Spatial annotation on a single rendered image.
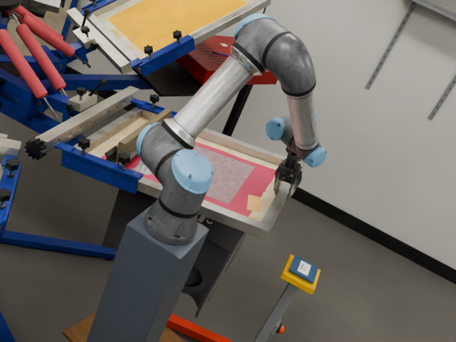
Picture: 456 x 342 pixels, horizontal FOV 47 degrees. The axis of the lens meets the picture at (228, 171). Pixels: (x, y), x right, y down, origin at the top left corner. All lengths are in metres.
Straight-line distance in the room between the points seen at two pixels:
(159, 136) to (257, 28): 0.39
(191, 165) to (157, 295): 0.40
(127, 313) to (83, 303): 1.21
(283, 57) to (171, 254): 0.60
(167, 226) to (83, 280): 1.57
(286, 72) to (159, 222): 0.52
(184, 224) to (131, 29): 1.56
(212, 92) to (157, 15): 1.46
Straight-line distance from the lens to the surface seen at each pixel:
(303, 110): 1.50
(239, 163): 2.18
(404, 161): 4.05
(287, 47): 1.39
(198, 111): 1.45
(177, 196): 1.38
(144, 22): 2.83
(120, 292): 1.62
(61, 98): 2.27
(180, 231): 1.45
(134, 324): 1.66
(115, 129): 2.20
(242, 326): 3.06
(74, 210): 3.35
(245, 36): 1.46
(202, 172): 1.37
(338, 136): 4.02
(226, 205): 1.88
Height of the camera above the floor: 2.14
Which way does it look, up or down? 30 degrees down
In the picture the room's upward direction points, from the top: 24 degrees clockwise
